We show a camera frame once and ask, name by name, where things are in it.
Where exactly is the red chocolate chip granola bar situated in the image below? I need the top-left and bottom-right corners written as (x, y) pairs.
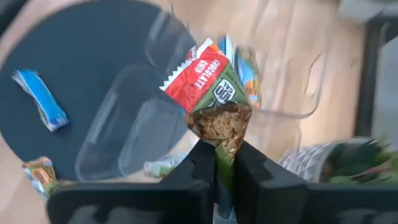
top-left (159, 37), bottom-right (253, 194)

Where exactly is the blue white granola bar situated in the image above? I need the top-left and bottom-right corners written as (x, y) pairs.
top-left (217, 34), bottom-right (237, 60)

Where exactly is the green red granola bar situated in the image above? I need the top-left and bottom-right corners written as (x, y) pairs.
top-left (22, 156), bottom-right (60, 200)

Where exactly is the black aluminium table frame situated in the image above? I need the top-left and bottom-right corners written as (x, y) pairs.
top-left (354, 17), bottom-right (398, 139)

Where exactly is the succulent in patterned pot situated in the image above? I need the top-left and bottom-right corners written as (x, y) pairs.
top-left (278, 135), bottom-right (398, 187)

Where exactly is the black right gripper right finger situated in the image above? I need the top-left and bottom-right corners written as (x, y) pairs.
top-left (233, 141), bottom-right (398, 224)

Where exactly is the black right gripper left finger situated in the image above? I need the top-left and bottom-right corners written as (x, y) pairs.
top-left (46, 139), bottom-right (218, 224)

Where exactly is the round dark mat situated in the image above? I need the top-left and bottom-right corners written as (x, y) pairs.
top-left (0, 0), bottom-right (200, 183)

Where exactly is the light blue granola bar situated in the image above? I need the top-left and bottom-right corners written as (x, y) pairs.
top-left (11, 68), bottom-right (70, 133)

